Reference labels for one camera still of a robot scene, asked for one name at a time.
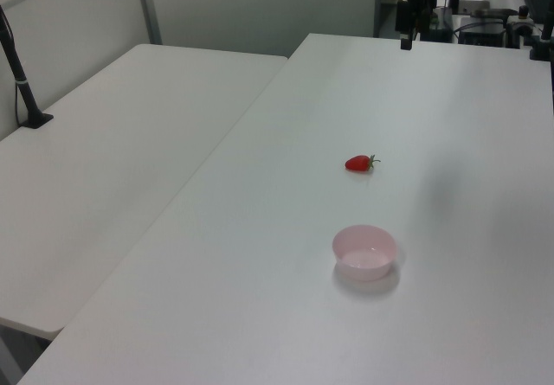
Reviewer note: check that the pink plastic bowl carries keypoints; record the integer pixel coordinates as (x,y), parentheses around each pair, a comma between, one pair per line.
(365,255)

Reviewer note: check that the black camera stand pole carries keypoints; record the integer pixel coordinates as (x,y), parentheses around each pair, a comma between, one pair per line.
(19,82)
(544,34)

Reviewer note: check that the white side table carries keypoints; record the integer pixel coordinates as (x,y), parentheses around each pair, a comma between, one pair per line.
(108,164)

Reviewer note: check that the red strawberry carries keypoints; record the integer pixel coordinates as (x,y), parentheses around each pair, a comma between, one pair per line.
(357,163)

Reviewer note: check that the black desk equipment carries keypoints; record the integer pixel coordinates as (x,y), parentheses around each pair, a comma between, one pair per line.
(485,30)

